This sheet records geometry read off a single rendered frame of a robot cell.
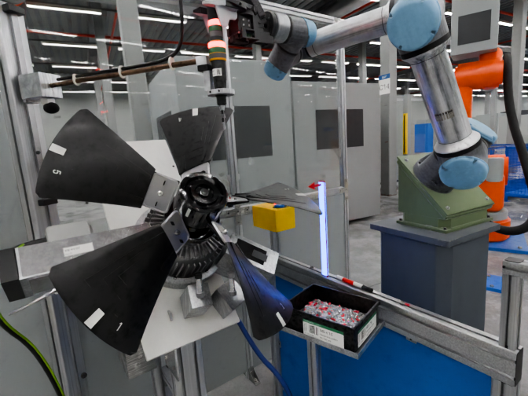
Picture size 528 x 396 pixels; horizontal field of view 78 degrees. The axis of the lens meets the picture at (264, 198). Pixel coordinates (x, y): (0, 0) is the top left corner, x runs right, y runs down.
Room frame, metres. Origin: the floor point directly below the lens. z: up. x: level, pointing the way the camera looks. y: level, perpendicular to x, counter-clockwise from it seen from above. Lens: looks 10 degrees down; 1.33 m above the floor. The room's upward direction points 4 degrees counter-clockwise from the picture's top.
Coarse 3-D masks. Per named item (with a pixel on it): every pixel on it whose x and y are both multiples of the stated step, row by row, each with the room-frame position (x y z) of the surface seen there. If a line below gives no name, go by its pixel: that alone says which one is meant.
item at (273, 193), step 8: (280, 184) 1.07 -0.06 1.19; (248, 192) 0.95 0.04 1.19; (256, 192) 0.95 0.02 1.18; (264, 192) 0.95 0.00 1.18; (272, 192) 0.96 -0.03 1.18; (280, 192) 0.97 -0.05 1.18; (288, 192) 0.98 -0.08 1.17; (296, 192) 1.00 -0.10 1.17; (256, 200) 0.85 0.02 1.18; (264, 200) 0.86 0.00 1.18; (272, 200) 0.87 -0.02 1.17; (280, 200) 0.89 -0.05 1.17; (288, 200) 0.90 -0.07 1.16; (296, 200) 0.92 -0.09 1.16; (304, 200) 0.95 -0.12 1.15; (312, 200) 0.97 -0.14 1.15; (304, 208) 0.89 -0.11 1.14; (312, 208) 0.91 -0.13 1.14
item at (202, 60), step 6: (198, 60) 0.87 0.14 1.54; (204, 60) 0.86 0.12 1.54; (198, 66) 0.86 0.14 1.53; (204, 66) 0.86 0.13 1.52; (210, 66) 0.87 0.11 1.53; (204, 72) 0.86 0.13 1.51; (210, 72) 0.86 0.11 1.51; (204, 78) 0.87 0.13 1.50; (210, 78) 0.86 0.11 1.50; (204, 84) 0.87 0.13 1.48; (210, 84) 0.86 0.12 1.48; (210, 90) 0.84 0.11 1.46; (216, 90) 0.83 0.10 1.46; (222, 90) 0.83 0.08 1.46; (228, 90) 0.84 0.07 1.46; (234, 90) 0.87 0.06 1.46; (210, 96) 0.87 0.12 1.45; (228, 96) 0.89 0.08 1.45
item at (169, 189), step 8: (160, 176) 0.79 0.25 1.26; (152, 184) 0.79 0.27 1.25; (160, 184) 0.79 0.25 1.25; (168, 184) 0.80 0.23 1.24; (176, 184) 0.80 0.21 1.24; (152, 192) 0.79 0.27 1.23; (168, 192) 0.80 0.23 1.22; (144, 200) 0.79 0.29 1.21; (152, 200) 0.79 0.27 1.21; (160, 200) 0.80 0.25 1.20; (168, 200) 0.80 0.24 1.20; (152, 208) 0.79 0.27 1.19; (160, 208) 0.80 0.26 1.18; (168, 208) 0.80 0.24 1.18
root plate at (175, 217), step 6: (174, 216) 0.74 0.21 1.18; (180, 216) 0.75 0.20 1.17; (168, 222) 0.72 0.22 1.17; (174, 222) 0.74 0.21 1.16; (180, 222) 0.75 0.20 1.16; (168, 228) 0.72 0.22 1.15; (174, 228) 0.74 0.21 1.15; (180, 228) 0.75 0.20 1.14; (168, 234) 0.72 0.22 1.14; (180, 234) 0.75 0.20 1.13; (186, 234) 0.77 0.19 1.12; (174, 240) 0.73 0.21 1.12; (186, 240) 0.77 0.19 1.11; (174, 246) 0.73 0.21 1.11; (180, 246) 0.75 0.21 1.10
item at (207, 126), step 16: (208, 112) 1.02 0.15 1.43; (224, 112) 1.02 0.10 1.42; (176, 128) 1.00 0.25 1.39; (192, 128) 0.98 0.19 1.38; (208, 128) 0.97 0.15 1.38; (176, 144) 0.97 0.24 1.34; (192, 144) 0.94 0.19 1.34; (208, 144) 0.93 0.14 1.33; (176, 160) 0.94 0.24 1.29; (192, 160) 0.91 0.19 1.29; (208, 160) 0.88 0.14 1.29
